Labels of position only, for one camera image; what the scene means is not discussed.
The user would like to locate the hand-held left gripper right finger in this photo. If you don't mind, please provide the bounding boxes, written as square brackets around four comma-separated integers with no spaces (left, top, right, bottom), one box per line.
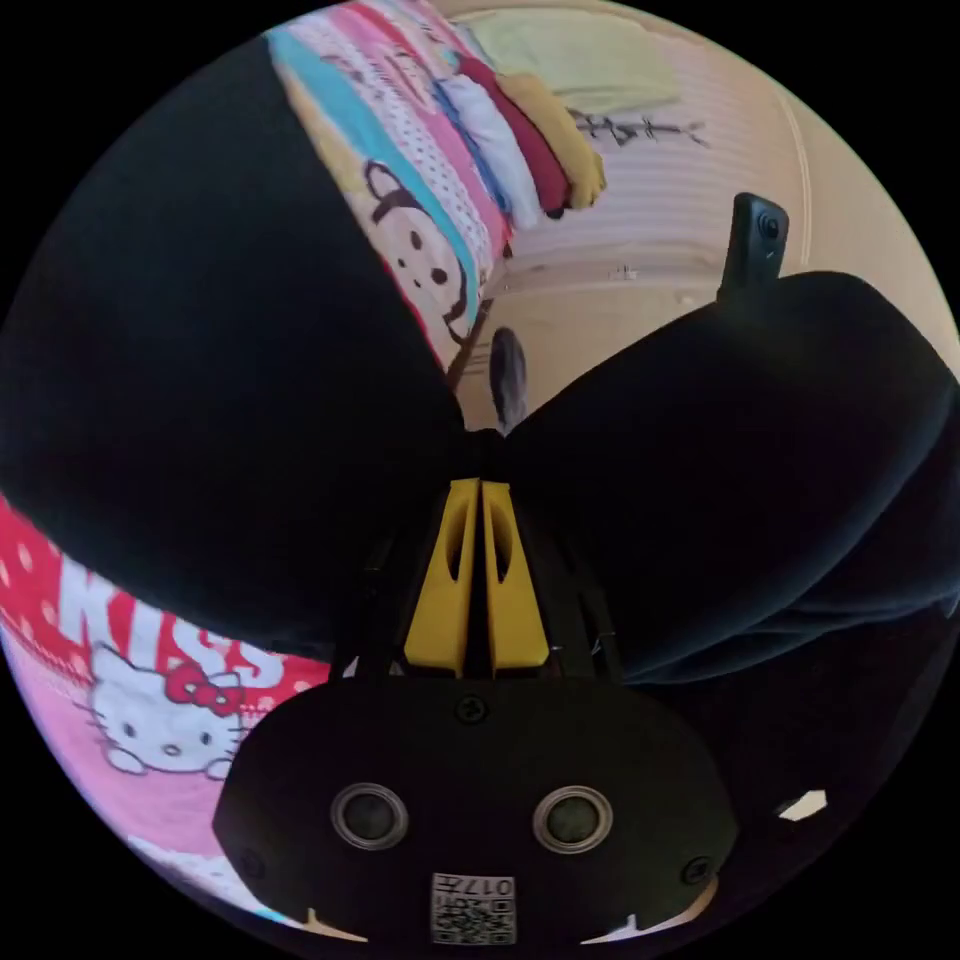
[480,479,550,670]

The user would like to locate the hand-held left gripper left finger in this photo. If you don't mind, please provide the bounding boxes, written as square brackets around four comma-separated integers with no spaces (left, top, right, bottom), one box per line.
[403,478,480,670]

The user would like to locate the black long pants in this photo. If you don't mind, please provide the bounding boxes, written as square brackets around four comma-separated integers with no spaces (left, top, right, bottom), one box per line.
[0,33,960,759]

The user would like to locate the pile of clothes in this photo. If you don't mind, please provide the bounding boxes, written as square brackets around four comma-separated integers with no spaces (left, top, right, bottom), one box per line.
[434,56,607,230]

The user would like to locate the yellow-green curtain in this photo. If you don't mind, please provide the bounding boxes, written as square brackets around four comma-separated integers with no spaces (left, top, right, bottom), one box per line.
[466,8,682,118]

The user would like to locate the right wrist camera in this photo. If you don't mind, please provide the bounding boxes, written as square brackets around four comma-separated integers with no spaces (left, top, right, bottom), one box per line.
[718,191,789,301]

